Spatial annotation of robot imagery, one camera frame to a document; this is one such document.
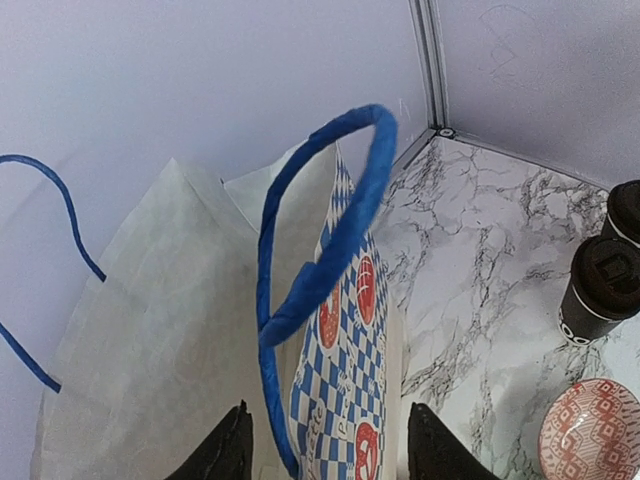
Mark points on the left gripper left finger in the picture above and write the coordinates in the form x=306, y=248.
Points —
x=226, y=453

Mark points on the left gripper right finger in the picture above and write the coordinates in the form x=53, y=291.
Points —
x=435, y=453

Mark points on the right aluminium frame post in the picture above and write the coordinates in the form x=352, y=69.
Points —
x=426, y=24

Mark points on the checkered paper takeout bag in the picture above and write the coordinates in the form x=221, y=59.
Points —
x=268, y=289

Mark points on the red patterned bowl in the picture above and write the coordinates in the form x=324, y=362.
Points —
x=591, y=432

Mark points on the black paper coffee cup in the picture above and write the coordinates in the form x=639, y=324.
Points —
x=623, y=213

